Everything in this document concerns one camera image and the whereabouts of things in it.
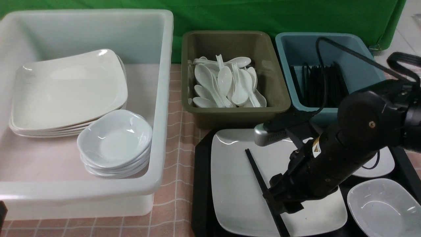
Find pink checked tablecloth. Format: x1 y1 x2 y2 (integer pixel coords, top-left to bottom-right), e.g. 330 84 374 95
0 64 421 237

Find top stacked white square plate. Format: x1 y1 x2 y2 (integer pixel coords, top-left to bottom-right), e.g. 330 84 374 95
10 49 128 131

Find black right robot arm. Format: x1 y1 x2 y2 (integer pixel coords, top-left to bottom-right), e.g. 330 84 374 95
263 52 420 214

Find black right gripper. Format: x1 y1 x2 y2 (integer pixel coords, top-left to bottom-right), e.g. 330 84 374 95
263 150 339 214

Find lower stacked white bowls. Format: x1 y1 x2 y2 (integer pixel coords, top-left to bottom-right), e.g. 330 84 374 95
80 147 151 179

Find large white plastic tub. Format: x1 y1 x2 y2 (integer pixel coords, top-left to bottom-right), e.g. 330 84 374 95
0 9 174 220

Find bottom stacked white plate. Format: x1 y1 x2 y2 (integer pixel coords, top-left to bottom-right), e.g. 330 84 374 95
9 123 90 138

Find black chopstick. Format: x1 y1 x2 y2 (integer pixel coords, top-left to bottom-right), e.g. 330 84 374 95
245 149 290 237

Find bundle of black chopsticks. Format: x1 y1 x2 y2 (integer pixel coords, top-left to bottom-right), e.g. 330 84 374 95
289 62 349 108

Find olive plastic spoon bin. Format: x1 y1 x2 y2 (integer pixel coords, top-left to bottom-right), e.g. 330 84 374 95
181 31 292 129

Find small white bowl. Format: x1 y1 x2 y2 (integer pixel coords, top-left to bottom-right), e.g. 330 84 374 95
353 147 395 178

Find pile of white spoons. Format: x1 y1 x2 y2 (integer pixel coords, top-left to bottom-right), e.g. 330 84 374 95
187 55 267 108

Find white square rice plate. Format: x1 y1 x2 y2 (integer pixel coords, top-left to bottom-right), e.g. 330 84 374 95
210 129 348 237

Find green backdrop cloth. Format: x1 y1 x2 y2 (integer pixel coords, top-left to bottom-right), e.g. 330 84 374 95
0 0 406 63

